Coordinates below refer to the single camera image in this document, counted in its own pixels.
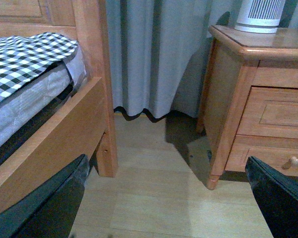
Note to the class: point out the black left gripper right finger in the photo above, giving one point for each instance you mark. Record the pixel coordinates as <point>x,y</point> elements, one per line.
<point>276,196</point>

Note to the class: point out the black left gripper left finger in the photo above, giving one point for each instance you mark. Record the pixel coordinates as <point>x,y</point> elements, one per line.
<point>50,210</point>

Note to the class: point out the grey quilted mattress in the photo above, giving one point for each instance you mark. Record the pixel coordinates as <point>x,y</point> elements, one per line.
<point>25,103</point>

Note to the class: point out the wooden nightstand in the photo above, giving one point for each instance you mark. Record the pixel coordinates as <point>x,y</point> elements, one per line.
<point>239,61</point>

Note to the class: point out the black white checkered sheet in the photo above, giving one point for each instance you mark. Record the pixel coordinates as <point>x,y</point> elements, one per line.
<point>22,59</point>

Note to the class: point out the white cylindrical air purifier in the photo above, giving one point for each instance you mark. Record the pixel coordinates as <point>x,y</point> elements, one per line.
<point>260,16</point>

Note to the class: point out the grey curtain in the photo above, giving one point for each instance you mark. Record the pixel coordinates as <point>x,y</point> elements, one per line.
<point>159,52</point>

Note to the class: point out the wooden bed frame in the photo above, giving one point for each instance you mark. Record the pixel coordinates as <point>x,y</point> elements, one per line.
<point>85,123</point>

